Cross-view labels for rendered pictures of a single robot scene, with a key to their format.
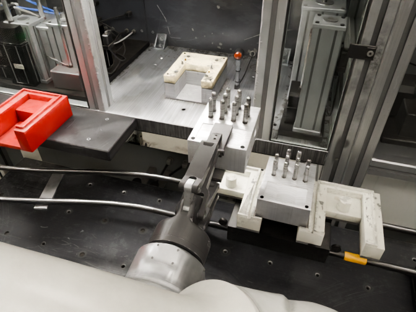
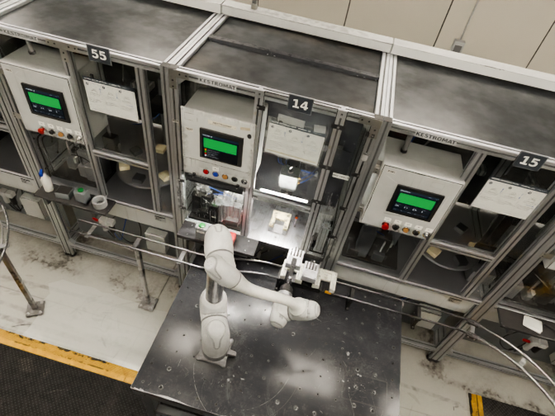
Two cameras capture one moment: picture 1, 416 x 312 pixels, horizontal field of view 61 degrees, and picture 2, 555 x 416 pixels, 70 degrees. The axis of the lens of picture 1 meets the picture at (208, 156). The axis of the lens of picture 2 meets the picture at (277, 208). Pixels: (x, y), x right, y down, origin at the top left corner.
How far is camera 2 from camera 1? 1.95 m
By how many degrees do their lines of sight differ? 10
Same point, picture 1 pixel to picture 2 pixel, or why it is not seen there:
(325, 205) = (320, 276)
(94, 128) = (245, 245)
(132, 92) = (254, 227)
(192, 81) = (277, 223)
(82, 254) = not seen: hidden behind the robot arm
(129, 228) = (253, 278)
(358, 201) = (330, 275)
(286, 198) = (309, 276)
